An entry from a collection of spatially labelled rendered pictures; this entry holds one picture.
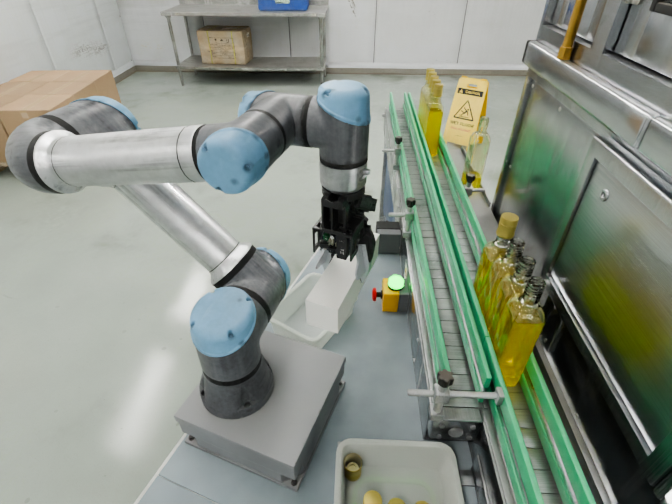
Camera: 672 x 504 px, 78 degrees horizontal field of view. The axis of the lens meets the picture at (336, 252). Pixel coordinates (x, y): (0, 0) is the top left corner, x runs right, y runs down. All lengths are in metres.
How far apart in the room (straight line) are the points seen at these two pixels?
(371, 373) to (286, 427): 0.29
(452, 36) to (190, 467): 6.26
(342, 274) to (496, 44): 6.20
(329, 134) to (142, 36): 6.65
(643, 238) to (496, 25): 6.09
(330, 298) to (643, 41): 0.69
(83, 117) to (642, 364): 0.98
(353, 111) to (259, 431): 0.61
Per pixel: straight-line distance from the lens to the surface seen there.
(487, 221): 1.42
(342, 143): 0.61
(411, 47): 6.58
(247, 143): 0.51
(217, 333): 0.74
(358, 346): 1.12
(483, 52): 6.79
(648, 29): 0.94
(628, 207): 0.82
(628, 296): 0.81
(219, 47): 6.16
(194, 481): 0.98
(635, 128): 0.84
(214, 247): 0.84
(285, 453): 0.85
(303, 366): 0.95
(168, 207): 0.84
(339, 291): 0.73
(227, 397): 0.86
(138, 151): 0.61
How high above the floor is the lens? 1.61
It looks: 38 degrees down
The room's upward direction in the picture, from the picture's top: straight up
